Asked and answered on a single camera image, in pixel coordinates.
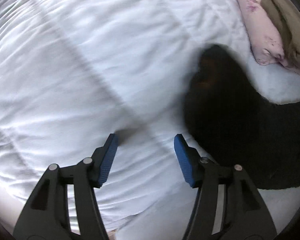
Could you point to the pink floral pillow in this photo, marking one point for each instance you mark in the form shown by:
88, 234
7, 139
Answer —
265, 40

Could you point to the olive brown garment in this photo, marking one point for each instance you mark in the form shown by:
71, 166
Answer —
286, 18

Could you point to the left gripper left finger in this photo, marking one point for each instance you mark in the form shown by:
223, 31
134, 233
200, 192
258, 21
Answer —
46, 213

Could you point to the white quilted bed cover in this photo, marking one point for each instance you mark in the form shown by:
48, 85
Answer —
74, 71

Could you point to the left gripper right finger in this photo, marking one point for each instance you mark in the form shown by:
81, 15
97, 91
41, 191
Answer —
245, 214

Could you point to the black fleece garment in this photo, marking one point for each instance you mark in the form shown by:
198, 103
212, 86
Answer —
231, 121

